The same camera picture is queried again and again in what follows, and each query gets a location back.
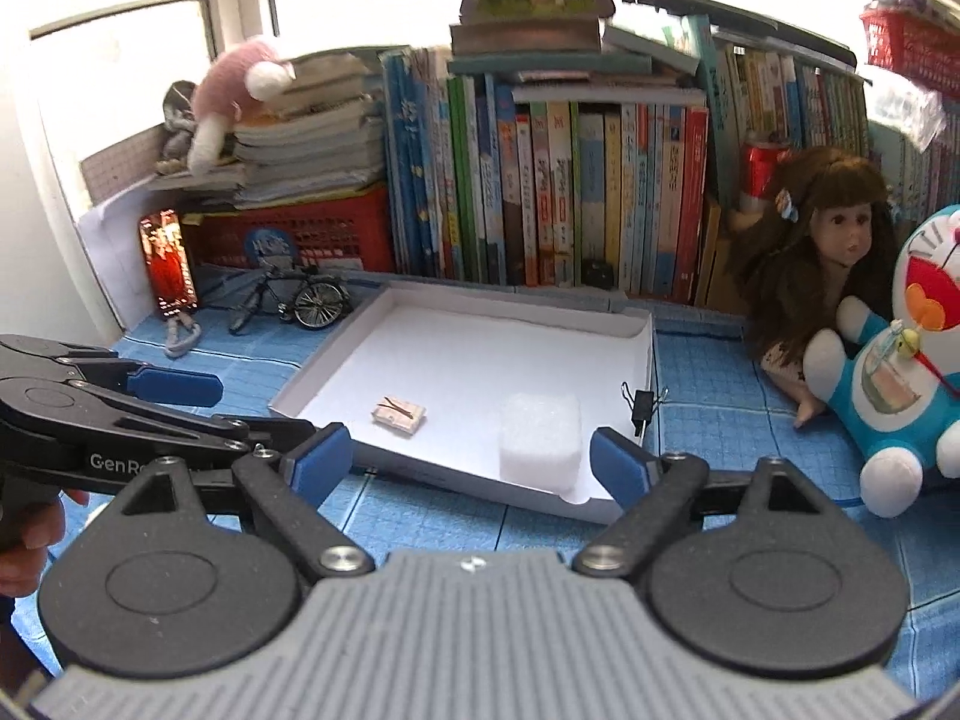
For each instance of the red drink can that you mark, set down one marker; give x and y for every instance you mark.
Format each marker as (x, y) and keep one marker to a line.
(761, 172)

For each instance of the white cardboard box tray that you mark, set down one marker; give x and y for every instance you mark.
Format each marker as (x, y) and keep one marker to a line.
(465, 360)

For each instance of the flat lying books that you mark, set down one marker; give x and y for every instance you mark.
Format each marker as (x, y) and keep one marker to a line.
(570, 64)

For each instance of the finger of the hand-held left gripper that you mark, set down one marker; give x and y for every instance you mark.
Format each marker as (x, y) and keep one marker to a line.
(187, 424)
(176, 388)

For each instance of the black binder clip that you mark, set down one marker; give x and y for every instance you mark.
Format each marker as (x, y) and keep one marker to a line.
(643, 406)

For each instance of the red plastic crate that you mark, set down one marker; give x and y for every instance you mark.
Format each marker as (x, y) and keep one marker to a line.
(330, 229)

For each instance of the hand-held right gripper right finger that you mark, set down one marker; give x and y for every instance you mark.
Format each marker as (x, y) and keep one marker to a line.
(616, 465)

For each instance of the pink plush toy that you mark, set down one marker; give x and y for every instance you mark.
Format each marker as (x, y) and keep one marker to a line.
(225, 90)

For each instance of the grey rabbit figurine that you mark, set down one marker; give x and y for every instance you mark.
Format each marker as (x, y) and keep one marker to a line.
(178, 127)

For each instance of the grid pattern board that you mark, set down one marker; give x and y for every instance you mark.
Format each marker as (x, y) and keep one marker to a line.
(127, 165)

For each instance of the small black box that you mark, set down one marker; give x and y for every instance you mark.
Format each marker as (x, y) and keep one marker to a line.
(598, 274)

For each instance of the white foam block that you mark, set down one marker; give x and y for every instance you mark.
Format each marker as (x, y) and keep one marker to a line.
(540, 442)

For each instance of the stack of grey books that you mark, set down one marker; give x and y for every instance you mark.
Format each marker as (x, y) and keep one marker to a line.
(315, 142)

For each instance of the row of thin picture books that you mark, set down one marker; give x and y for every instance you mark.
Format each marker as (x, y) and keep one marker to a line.
(787, 90)

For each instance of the red mesh basket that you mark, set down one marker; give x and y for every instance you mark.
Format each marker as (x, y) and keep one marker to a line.
(915, 49)

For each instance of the row of upright books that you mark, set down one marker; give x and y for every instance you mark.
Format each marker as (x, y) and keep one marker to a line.
(540, 187)

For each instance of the black bicycle model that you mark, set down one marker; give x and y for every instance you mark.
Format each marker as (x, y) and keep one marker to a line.
(315, 304)

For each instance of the blue cat plush toy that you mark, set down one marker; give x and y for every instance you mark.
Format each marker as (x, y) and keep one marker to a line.
(885, 382)

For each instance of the person's left hand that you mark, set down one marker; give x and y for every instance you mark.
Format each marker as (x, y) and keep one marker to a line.
(34, 532)

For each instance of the clear plastic bag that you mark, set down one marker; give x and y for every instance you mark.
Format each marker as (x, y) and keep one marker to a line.
(911, 112)

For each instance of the grey carabiner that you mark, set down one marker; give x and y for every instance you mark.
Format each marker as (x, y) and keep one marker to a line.
(184, 337)

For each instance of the white paper sheets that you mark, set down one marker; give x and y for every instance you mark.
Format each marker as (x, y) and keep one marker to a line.
(112, 255)

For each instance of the brown haired doll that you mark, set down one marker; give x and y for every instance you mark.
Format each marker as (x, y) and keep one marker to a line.
(847, 229)

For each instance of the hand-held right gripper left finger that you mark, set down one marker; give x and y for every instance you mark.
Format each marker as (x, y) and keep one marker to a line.
(319, 461)

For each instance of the small tan packet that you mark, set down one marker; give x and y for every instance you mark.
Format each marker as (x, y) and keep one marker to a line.
(399, 416)

